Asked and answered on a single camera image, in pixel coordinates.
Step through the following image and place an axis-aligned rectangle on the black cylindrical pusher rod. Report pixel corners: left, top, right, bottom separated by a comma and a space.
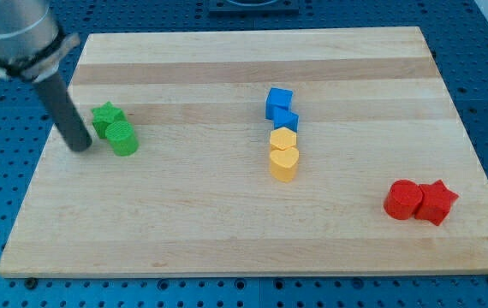
33, 73, 92, 152

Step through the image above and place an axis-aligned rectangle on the green star block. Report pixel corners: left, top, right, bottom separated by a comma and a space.
92, 101, 126, 139

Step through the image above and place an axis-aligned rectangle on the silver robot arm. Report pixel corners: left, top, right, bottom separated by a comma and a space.
0, 0, 92, 152

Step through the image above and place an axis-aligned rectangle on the red star block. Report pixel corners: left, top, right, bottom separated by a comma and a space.
414, 180, 459, 226

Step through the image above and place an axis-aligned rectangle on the green cylinder block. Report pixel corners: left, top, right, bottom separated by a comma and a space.
105, 121, 139, 157

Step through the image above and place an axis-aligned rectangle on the blue cube block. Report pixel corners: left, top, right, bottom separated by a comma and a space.
265, 87, 293, 120

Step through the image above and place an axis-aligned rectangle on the blue triangle block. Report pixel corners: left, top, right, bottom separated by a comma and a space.
272, 107, 299, 133

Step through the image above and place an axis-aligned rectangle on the yellow hexagon block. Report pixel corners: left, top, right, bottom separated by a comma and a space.
269, 127, 297, 151

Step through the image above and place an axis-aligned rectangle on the yellow heart block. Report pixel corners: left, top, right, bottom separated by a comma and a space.
269, 147, 300, 182

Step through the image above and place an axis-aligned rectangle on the wooden board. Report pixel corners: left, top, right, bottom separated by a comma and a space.
0, 27, 488, 278

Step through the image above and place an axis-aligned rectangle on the red cylinder block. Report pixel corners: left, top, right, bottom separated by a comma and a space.
384, 180, 423, 220

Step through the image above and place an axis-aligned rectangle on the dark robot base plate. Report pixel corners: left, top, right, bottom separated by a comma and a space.
206, 0, 301, 14

